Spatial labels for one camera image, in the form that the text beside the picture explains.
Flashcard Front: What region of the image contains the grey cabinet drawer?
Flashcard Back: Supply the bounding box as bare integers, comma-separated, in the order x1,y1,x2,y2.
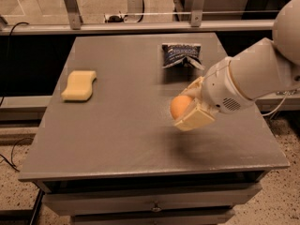
42,183,262,216

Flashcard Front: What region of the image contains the metal railing frame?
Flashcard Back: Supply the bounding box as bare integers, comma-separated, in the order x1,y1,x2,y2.
0,0,278,36

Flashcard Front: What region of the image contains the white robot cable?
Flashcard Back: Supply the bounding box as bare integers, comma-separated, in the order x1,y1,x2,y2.
261,89,293,118

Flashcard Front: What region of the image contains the metal drawer knob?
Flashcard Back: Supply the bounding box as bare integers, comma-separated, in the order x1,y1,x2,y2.
151,204,162,213

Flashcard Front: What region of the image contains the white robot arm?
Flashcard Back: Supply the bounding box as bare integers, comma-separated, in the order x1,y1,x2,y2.
171,0,300,131

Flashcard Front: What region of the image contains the white power strip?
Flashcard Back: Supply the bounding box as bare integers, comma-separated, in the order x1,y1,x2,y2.
104,14,128,23

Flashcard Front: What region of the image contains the yellow sponge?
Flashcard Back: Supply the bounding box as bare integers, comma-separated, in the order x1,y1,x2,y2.
61,70,97,101

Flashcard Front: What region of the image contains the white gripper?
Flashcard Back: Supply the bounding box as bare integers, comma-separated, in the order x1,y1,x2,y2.
173,57,254,131

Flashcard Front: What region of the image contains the orange fruit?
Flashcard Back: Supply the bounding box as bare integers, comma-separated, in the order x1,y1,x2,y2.
170,96,193,119

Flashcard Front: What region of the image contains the blue chip bag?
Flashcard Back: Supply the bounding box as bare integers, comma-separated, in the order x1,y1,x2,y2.
161,43,205,70

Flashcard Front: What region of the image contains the black cable on left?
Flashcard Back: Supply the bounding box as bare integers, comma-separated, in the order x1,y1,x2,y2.
0,22,36,173

